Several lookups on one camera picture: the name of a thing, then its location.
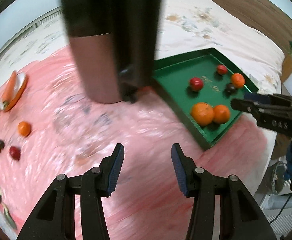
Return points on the floral white bed quilt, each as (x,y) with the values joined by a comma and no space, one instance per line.
(185,25)

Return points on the orange rimmed white plate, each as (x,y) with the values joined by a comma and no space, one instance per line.
(20,85)

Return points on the pink plastic sheet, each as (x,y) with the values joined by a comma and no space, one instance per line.
(71,134)

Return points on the wooden headboard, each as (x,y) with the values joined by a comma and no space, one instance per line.
(267,18)

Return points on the black rose-gold electric kettle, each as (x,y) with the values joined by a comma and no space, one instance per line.
(113,45)

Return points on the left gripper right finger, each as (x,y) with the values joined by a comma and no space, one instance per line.
(240,215)

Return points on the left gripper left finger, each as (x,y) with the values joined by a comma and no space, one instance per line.
(53,215)

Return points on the dark plum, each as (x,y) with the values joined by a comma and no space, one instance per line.
(1,144)
(231,89)

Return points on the green rectangular tray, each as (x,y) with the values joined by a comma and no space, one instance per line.
(171,76)

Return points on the orange carrot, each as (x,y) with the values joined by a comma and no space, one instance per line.
(9,90)

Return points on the orange mandarin front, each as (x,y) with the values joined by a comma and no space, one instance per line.
(202,113)

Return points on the small orange mandarin back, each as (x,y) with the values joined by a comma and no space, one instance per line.
(24,128)

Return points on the green leaf lower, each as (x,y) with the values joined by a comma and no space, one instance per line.
(8,217)

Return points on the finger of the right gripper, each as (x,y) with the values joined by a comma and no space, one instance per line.
(269,99)
(262,111)

